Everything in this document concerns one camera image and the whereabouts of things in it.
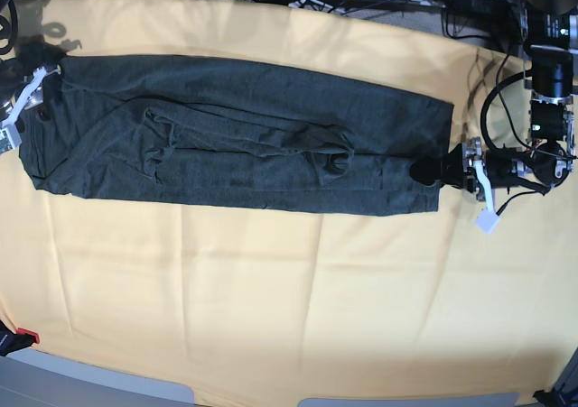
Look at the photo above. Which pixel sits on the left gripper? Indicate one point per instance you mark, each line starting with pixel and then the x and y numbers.
pixel 482 173

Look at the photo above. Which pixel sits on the red and black clamp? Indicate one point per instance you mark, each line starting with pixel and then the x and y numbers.
pixel 12 341

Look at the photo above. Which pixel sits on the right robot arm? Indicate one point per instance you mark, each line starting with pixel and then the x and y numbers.
pixel 12 70

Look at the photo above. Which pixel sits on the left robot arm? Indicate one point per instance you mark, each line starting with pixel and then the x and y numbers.
pixel 542 161

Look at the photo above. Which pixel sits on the black clamp right corner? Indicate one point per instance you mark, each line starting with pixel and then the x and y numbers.
pixel 554 398

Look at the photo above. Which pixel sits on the dark grey long-sleeve shirt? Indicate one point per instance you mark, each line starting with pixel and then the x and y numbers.
pixel 235 133

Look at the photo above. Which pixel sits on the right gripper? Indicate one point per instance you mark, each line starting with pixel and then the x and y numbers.
pixel 40 89

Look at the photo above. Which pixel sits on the black power adapter box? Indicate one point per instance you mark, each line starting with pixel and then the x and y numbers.
pixel 484 10

